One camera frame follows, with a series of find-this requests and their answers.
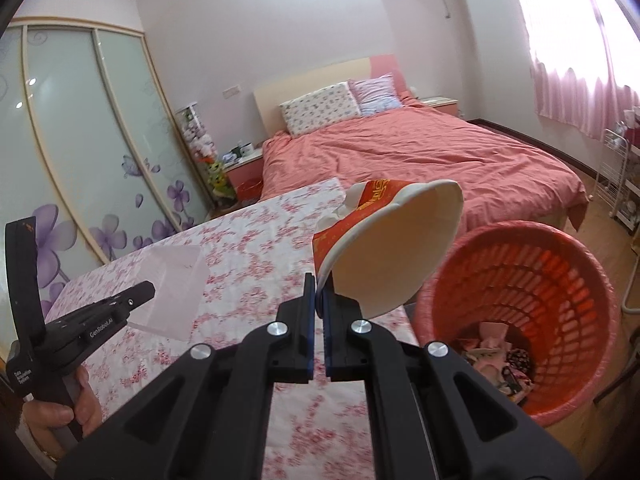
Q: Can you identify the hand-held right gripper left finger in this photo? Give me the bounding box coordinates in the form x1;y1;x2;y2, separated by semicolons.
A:
54;272;317;480

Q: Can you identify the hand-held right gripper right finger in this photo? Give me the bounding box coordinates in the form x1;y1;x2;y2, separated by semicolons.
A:
322;287;583;480

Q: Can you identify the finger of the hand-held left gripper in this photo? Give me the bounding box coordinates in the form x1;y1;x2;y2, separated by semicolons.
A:
82;281;157;323

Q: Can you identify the black white floral scrunchie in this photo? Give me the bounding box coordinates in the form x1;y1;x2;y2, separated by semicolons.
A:
502;347;535;396

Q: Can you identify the red plastic basket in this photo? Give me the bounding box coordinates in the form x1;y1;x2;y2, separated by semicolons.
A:
414;221;620;428

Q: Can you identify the person's left hand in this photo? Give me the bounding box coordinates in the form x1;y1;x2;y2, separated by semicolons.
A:
20;367;103;461

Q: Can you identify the clear plastic sheet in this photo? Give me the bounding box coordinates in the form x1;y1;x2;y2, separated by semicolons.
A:
127;245;208;341

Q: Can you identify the pink floral tablecloth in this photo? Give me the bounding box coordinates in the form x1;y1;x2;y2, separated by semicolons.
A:
42;177;421;480

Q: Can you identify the green plush toy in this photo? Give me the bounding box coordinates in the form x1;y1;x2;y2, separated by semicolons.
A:
207;157;236;201

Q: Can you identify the crumpled pink wrapper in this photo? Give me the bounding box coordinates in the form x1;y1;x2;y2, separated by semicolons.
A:
455;321;511;386

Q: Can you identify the red gift bag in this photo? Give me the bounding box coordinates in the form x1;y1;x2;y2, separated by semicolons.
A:
235;177;263;206

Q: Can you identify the flower print sliding wardrobe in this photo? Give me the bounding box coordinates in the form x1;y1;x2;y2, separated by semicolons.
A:
0;17;213;321

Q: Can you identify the pink nightstand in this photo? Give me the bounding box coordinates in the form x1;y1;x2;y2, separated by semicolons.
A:
419;96;459;120
222;149;265;206

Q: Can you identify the clear shelf of plush toys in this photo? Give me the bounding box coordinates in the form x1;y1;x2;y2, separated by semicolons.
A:
175;102;218;161

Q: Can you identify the bed with coral duvet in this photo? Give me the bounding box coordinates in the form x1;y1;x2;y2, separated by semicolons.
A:
260;105;588;233

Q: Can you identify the floral pillow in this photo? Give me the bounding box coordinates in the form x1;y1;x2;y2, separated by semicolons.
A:
278;81;362;138

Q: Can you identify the pink striped pillow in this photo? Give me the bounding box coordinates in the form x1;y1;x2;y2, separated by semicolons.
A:
348;74;403;117

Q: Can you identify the beige pink headboard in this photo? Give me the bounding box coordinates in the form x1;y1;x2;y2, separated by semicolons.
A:
253;55;416;136

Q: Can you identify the pink curtain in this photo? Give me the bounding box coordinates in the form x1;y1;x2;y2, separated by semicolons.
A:
502;0;640;143

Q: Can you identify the white wire rack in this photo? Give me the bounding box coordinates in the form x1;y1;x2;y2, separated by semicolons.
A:
594;127;640;236

